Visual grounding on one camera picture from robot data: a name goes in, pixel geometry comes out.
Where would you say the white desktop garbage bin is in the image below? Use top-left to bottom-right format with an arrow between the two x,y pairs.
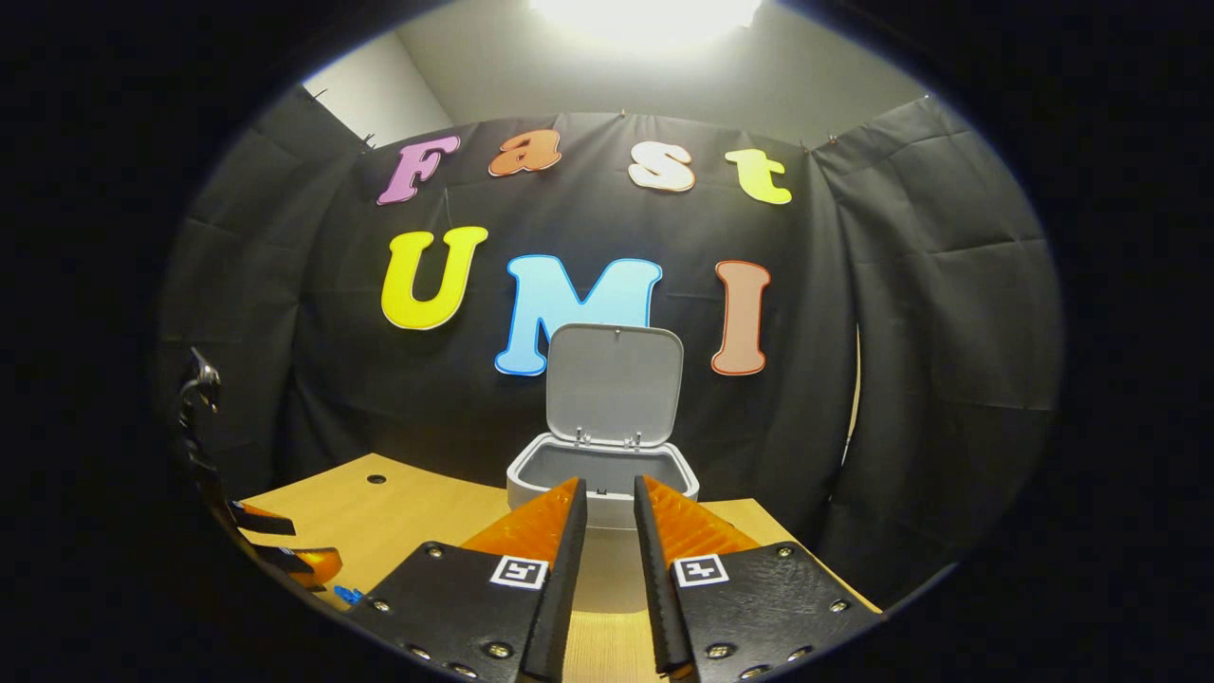
506,323 -> 701,615

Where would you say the large ceiling light panel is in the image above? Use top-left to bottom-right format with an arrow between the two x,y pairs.
531,0 -> 760,48

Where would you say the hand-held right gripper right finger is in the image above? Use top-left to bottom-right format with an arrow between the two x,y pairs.
634,474 -> 888,683

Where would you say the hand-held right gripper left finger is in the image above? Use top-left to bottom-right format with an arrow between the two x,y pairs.
346,477 -> 589,683

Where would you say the wooden desktop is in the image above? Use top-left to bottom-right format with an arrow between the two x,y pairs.
237,452 -> 883,683

